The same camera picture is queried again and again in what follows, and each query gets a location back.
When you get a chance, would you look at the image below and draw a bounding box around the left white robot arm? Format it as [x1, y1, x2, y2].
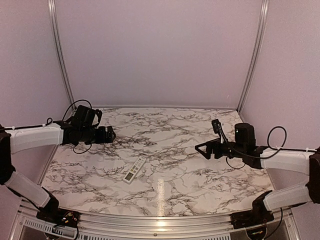
[0, 105, 116, 223]

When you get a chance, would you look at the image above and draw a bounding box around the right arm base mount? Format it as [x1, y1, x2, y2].
[230, 190, 275, 229]

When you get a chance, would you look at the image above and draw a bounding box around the white remote control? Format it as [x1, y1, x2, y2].
[123, 157, 147, 184]

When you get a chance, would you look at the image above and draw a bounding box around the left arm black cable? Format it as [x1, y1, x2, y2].
[0, 99, 95, 155]

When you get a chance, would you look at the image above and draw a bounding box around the left aluminium frame post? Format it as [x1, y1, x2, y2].
[47, 0, 75, 104]

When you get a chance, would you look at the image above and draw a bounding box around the front aluminium rail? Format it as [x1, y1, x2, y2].
[8, 200, 301, 240]

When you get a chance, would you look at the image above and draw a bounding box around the aluminium frame post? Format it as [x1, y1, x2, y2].
[236, 0, 270, 115]
[47, 0, 75, 104]

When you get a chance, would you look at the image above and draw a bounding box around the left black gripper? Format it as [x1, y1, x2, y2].
[80, 124, 116, 145]

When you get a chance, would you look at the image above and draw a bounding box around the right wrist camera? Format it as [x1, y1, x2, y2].
[211, 119, 224, 144]

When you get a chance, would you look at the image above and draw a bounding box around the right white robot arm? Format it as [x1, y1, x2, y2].
[195, 119, 320, 224]

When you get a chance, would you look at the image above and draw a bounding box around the right aluminium frame post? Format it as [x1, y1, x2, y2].
[236, 0, 270, 115]

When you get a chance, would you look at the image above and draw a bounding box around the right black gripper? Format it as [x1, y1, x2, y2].
[195, 137, 246, 159]

